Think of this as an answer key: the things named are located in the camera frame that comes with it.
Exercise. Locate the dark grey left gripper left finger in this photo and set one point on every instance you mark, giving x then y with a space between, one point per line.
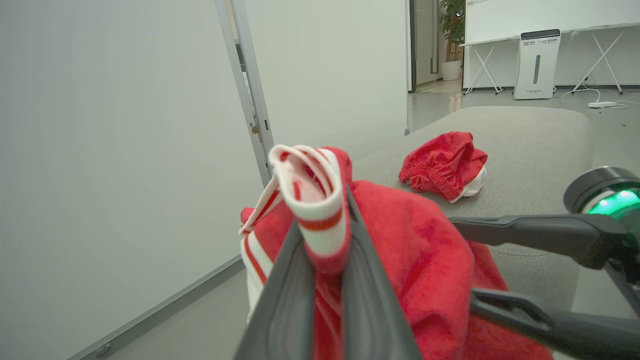
285 300

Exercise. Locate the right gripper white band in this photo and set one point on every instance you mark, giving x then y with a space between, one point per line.
610 192

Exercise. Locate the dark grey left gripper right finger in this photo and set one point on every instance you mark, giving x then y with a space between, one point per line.
370 310

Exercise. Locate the red shirt with white collar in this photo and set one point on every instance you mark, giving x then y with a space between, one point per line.
425 260

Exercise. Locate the grey fabric sofa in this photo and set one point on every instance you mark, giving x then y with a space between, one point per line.
530 150

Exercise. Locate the red shorts with white lining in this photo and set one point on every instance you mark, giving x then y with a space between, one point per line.
440 165

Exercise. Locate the white power strip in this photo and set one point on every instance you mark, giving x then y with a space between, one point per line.
601 104

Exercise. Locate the small metal levelling foot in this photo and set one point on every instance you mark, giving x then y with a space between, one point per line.
103 349

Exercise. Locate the white air purifier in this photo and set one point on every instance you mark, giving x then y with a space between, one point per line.
536 65

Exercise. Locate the white folding table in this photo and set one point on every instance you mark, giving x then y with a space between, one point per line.
482 65
602 55

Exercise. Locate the white plant pot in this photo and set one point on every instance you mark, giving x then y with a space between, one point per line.
451 70

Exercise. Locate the green potted plant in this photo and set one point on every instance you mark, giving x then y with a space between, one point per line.
452 25

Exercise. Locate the grey partition bottom rail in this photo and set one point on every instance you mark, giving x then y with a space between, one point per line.
160 307

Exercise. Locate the grey metal partition post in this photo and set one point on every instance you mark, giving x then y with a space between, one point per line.
247 85

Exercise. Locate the dark door frame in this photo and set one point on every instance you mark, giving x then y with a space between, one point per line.
412 45

